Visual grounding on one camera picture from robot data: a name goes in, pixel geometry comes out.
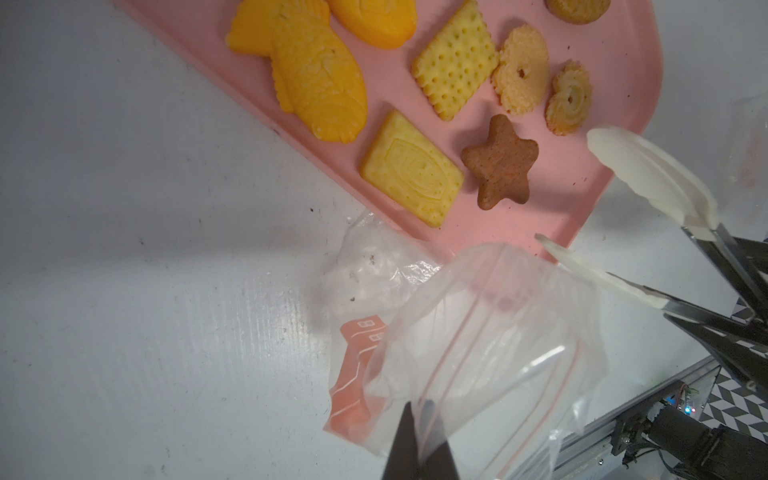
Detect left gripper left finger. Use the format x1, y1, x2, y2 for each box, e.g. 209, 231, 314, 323
382, 402, 420, 480

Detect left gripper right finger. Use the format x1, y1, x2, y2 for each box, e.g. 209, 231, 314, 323
419, 400, 459, 480

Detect clear resealable bag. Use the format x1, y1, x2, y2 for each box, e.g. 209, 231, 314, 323
316, 213, 607, 479

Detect yellow rectangular biscuit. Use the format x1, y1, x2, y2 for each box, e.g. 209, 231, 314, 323
360, 109, 464, 228

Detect metal tongs white tips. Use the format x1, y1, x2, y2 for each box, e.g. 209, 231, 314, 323
533, 124, 768, 391

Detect orange fish shaped cookie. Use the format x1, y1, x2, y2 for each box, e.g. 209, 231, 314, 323
225, 1, 368, 143

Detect brown star cookie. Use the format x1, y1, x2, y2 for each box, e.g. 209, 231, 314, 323
461, 114, 539, 210

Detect pink plastic tray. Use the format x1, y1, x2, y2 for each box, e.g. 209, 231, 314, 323
123, 1, 663, 255

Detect swirl butter cookie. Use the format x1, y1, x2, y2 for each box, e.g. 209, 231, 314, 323
545, 60, 593, 136

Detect square cracker cookie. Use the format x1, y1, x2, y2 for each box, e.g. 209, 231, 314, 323
411, 1, 499, 121

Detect orange oval cookie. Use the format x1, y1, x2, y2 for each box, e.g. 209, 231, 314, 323
328, 0, 418, 49

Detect round brown cookie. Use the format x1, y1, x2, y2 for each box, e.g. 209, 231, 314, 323
545, 0, 611, 25

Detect metal base rail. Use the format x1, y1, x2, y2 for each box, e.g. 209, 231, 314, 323
552, 357, 720, 479

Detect round ring cookie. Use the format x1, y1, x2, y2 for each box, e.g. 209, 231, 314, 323
491, 24, 550, 115

